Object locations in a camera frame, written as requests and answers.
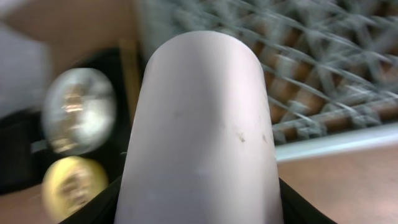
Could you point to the yellow bowl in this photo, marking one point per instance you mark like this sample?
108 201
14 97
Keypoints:
58 172

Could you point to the white tissue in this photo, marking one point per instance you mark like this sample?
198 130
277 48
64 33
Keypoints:
97 119

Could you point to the food scraps and rice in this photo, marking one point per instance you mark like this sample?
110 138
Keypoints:
75 191

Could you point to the grey dishwasher rack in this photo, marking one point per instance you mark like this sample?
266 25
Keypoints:
330 65

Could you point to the grey round plate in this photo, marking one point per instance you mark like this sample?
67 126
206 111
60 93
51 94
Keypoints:
93 80

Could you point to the round black serving tray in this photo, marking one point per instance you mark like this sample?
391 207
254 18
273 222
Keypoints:
26 155

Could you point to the pink cup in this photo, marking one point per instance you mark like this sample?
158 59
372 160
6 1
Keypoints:
201 147

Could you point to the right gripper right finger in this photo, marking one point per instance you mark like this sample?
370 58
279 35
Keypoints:
297 210

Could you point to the clear plastic storage bin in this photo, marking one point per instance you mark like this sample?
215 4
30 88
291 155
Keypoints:
25 71

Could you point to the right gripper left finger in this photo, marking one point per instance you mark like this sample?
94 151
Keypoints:
101 209

